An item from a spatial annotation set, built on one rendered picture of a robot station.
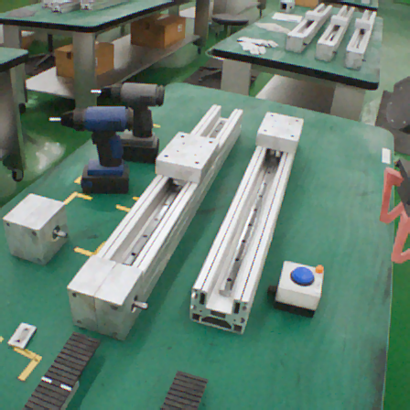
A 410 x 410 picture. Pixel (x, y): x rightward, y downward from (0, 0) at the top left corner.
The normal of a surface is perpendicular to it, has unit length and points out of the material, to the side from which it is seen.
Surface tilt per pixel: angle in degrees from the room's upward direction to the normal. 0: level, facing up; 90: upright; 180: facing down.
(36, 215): 0
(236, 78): 90
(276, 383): 0
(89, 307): 90
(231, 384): 0
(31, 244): 90
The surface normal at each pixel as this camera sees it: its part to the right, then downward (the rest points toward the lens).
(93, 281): 0.07, -0.82
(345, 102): -0.36, 0.50
